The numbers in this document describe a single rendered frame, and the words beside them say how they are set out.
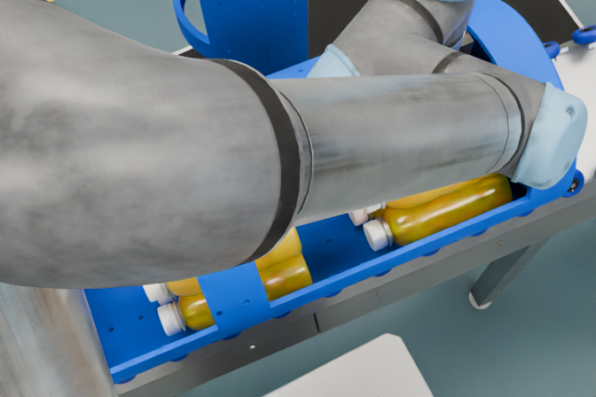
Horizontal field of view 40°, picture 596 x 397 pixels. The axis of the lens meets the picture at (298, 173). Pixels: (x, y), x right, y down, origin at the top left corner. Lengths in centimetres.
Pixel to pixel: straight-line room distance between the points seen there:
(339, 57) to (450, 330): 152
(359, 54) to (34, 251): 40
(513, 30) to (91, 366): 65
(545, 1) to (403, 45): 174
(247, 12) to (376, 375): 85
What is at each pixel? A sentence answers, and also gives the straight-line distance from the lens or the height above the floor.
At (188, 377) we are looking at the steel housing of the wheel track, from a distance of 121.
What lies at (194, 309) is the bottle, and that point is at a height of 107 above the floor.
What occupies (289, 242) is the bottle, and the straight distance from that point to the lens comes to 97.
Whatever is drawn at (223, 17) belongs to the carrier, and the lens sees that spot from 158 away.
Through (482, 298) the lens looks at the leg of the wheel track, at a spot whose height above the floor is 10.
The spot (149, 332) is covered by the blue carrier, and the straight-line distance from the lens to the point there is 111.
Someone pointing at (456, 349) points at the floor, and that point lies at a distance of 211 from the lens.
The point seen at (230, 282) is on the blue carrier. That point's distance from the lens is 90.
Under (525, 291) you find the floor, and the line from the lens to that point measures 218.
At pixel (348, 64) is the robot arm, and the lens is 65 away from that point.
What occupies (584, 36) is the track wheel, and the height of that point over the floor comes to 98.
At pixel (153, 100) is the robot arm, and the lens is 31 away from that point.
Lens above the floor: 205
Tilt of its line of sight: 68 degrees down
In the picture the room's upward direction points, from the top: 3 degrees counter-clockwise
